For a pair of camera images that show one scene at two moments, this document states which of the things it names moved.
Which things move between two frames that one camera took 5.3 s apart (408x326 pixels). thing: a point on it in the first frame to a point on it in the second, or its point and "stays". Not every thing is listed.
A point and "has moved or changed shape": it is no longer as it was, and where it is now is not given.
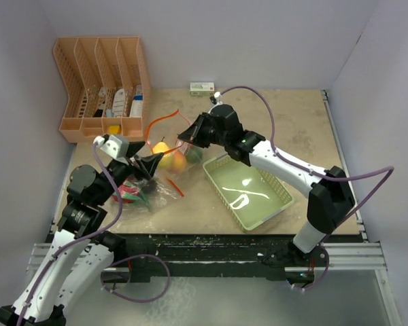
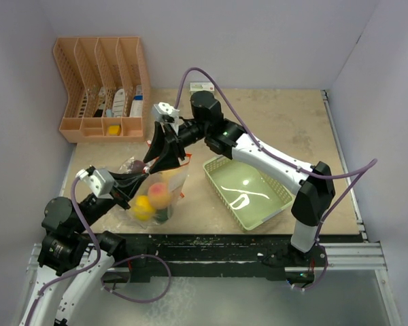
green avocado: [194, 155] to [162, 214]
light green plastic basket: [248, 195] stays
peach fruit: [178, 161] has moved or changed shape
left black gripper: [147, 162] to [130, 182]
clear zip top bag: [172, 136] has moved or changed shape
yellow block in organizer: [114, 129] stays
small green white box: [201, 89] stays
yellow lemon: [167, 161] has moved or changed shape
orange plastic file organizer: [107, 86] stays
